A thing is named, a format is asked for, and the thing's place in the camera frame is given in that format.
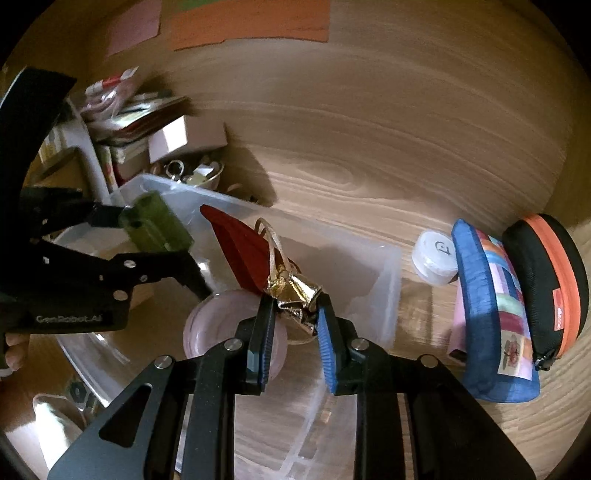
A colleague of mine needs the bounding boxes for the clear glass dish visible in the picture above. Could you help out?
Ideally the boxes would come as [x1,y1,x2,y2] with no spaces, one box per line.
[30,375,108,445]

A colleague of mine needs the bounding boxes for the red folded paper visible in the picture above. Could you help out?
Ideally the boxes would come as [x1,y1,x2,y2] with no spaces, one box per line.
[199,204,279,297]

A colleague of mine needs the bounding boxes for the person's left hand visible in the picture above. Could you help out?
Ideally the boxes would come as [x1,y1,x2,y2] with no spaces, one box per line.
[0,333,31,378]

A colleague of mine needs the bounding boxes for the white plastic organizer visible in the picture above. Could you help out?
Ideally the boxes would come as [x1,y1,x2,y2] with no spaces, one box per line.
[36,99,123,200]

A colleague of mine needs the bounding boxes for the green paper sheet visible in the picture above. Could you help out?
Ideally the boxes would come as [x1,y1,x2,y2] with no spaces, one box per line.
[178,0,232,14]

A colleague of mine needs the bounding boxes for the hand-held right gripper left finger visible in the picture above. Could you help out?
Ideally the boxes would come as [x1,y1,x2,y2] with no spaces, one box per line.
[46,294,288,480]

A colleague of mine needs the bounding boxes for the clear plastic storage box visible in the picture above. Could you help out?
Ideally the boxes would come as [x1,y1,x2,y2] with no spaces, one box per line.
[50,173,403,480]

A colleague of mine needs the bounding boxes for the gold bell ornament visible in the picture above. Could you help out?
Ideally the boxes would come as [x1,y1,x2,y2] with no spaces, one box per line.
[255,217,325,346]

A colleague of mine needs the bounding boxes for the white round container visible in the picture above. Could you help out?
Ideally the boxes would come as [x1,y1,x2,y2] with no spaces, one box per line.
[412,230,461,286]

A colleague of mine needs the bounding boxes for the pink paper sheet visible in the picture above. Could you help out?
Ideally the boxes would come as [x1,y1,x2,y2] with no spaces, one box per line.
[106,0,164,57]

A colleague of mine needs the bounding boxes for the blue patchwork pouch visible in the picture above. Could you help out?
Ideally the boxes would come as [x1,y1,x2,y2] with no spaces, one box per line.
[446,217,541,404]

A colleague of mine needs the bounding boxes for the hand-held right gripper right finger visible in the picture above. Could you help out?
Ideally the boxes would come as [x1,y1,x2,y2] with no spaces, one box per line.
[316,293,539,480]

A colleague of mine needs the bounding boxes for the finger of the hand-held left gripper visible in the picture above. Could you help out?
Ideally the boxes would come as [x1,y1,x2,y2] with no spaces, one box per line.
[20,186,140,239]
[31,241,214,300]

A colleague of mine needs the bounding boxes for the wooden desktop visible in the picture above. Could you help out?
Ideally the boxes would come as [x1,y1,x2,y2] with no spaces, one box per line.
[0,0,591,480]

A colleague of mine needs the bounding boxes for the black orange zip case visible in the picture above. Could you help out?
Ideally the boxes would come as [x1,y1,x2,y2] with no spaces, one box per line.
[501,213,590,373]

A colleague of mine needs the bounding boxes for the metal bowl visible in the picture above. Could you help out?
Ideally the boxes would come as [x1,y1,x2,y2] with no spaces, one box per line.
[152,157,226,191]

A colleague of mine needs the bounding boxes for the orange paper sheet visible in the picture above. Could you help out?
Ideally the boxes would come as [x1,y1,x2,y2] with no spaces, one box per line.
[168,0,332,52]

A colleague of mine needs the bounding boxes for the small cardboard box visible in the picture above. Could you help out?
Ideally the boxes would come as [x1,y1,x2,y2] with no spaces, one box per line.
[147,115,230,165]

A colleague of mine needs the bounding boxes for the green rectangular block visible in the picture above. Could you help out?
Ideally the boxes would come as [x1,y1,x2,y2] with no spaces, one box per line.
[118,191,195,254]

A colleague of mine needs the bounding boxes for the stack of books and papers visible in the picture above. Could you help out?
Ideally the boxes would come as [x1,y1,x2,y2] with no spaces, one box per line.
[85,66,195,186]

